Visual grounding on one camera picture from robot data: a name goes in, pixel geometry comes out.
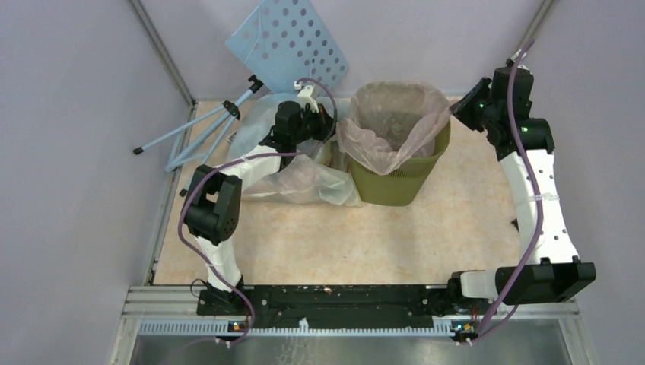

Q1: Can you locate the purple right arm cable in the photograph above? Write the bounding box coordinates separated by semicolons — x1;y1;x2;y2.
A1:
465;40;546;346

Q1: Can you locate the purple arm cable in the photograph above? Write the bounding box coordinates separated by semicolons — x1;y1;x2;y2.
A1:
177;77;338;348
465;40;546;346

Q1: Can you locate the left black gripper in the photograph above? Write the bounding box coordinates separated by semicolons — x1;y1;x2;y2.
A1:
291;103;343;144

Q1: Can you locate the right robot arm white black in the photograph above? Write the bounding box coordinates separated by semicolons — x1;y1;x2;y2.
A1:
450;67;596;305

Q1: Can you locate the light blue perforated board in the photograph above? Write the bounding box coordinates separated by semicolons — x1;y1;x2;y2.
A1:
225;0;349;94

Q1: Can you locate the olive green mesh trash bin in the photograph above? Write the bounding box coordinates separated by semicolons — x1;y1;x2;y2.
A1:
348;122;451;207

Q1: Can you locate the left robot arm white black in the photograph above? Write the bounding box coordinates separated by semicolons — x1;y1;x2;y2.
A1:
178;78;338;314

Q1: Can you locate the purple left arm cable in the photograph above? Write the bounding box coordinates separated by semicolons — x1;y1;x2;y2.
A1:
177;77;338;348

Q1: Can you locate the white slotted cable duct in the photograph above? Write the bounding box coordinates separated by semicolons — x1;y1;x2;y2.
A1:
138;319;453;337

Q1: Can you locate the light blue tripod stand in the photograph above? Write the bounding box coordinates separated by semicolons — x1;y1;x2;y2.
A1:
132;75;264;172

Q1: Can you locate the pink plastic trash bag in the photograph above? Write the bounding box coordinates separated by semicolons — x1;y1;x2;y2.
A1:
336;81;450;176

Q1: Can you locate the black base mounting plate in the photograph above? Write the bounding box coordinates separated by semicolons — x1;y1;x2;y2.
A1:
196;284;490;329

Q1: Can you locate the large clear yellow-rimmed plastic bag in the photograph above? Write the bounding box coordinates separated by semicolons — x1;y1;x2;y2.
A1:
226;94;361;207

